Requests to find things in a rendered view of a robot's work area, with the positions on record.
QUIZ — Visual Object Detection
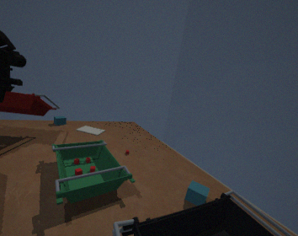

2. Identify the small red block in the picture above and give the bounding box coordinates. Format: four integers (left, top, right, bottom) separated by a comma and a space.
75, 168, 82, 176

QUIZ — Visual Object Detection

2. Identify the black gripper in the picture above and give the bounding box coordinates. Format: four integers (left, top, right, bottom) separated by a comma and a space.
0, 63, 23, 103

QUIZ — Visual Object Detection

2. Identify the small teal block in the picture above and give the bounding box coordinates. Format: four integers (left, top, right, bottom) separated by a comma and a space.
185, 180, 210, 206
54, 116, 67, 126

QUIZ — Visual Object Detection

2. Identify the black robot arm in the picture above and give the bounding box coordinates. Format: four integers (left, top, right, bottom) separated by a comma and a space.
0, 31, 26, 67

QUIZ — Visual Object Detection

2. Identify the green plastic tray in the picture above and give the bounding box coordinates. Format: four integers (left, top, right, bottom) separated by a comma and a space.
52, 140, 135, 205

